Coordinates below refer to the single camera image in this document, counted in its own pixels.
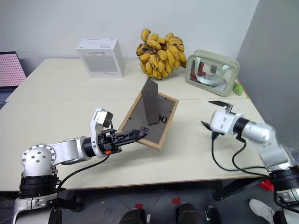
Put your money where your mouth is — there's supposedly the wooden picture frame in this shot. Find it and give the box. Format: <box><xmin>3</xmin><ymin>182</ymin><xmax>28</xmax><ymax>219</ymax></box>
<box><xmin>116</xmin><ymin>77</ymin><xmax>180</xmax><ymax>151</ymax></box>

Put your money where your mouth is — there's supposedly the black table foot with caster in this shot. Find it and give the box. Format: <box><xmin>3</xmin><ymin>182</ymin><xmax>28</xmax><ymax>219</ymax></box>
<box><xmin>55</xmin><ymin>189</ymin><xmax>85</xmax><ymax>212</ymax></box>

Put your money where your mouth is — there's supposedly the white shoe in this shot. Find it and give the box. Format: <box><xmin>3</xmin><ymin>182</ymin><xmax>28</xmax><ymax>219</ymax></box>
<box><xmin>248</xmin><ymin>198</ymin><xmax>276</xmax><ymax>224</ymax></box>

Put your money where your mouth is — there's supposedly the yellow banana bunch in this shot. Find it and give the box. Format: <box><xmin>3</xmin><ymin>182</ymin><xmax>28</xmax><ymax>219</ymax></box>
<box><xmin>135</xmin><ymin>28</ymin><xmax>187</xmax><ymax>81</ymax></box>

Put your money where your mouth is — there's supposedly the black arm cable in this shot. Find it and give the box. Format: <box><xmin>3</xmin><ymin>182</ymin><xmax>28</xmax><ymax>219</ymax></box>
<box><xmin>211</xmin><ymin>132</ymin><xmax>270</xmax><ymax>175</ymax></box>
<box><xmin>56</xmin><ymin>154</ymin><xmax>111</xmax><ymax>190</ymax></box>

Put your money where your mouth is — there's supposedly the small green fruit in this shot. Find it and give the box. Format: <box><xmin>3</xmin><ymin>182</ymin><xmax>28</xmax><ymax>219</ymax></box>
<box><xmin>232</xmin><ymin>83</ymin><xmax>244</xmax><ymax>96</ymax></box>

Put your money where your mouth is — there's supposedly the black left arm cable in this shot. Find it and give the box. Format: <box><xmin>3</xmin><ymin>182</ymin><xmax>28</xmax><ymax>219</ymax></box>
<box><xmin>56</xmin><ymin>154</ymin><xmax>111</xmax><ymax>190</ymax></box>

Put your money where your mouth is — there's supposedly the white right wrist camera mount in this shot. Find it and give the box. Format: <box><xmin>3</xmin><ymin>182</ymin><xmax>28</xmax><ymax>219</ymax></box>
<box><xmin>209</xmin><ymin>109</ymin><xmax>243</xmax><ymax>136</ymax></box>

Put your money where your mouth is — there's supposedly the pink perforated board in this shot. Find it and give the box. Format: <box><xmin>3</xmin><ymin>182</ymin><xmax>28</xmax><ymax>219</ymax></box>
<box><xmin>0</xmin><ymin>51</ymin><xmax>26</xmax><ymax>89</ymax></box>

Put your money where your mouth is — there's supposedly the dark rounded shape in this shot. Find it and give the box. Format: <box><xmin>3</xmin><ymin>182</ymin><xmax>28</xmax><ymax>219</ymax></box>
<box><xmin>205</xmin><ymin>205</ymin><xmax>222</xmax><ymax>224</ymax></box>
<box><xmin>120</xmin><ymin>207</ymin><xmax>147</xmax><ymax>224</ymax></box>
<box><xmin>175</xmin><ymin>203</ymin><xmax>203</xmax><ymax>224</ymax></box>

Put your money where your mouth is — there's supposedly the clear green-trimmed pouch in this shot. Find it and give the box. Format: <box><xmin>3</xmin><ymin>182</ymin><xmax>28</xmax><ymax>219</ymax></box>
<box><xmin>185</xmin><ymin>49</ymin><xmax>241</xmax><ymax>98</ymax></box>

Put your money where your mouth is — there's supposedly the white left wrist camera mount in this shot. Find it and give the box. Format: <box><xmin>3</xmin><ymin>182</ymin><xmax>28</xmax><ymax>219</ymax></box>
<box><xmin>89</xmin><ymin>107</ymin><xmax>114</xmax><ymax>160</ymax></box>

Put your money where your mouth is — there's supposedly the white cardboard box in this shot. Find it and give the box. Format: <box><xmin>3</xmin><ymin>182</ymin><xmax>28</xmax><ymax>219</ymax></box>
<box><xmin>75</xmin><ymin>38</ymin><xmax>125</xmax><ymax>78</ymax></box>

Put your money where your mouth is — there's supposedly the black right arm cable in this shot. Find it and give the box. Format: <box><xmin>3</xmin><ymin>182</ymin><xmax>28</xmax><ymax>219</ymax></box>
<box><xmin>211</xmin><ymin>132</ymin><xmax>270</xmax><ymax>175</ymax></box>

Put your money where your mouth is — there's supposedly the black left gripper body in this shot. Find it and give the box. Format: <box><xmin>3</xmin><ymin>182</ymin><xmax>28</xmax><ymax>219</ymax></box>
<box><xmin>97</xmin><ymin>129</ymin><xmax>123</xmax><ymax>156</ymax></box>

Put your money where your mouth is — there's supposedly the black table leg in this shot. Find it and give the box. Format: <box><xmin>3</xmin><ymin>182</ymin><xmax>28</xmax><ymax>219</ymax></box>
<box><xmin>212</xmin><ymin>178</ymin><xmax>266</xmax><ymax>202</ymax></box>

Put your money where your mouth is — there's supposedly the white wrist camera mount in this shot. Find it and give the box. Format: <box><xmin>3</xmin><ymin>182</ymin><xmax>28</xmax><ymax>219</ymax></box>
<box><xmin>209</xmin><ymin>109</ymin><xmax>243</xmax><ymax>136</ymax></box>
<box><xmin>89</xmin><ymin>107</ymin><xmax>114</xmax><ymax>160</ymax></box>

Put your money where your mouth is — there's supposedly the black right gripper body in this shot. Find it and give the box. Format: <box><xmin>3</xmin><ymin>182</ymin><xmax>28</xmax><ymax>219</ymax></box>
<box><xmin>220</xmin><ymin>103</ymin><xmax>235</xmax><ymax>115</ymax></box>

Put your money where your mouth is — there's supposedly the red object under table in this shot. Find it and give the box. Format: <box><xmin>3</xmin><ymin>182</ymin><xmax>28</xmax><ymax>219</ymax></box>
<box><xmin>257</xmin><ymin>180</ymin><xmax>274</xmax><ymax>192</ymax></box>

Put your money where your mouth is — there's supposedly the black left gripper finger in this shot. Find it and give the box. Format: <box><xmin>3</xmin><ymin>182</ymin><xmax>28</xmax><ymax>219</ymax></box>
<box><xmin>116</xmin><ymin>126</ymin><xmax>150</xmax><ymax>140</ymax></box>
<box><xmin>116</xmin><ymin>136</ymin><xmax>145</xmax><ymax>147</ymax></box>

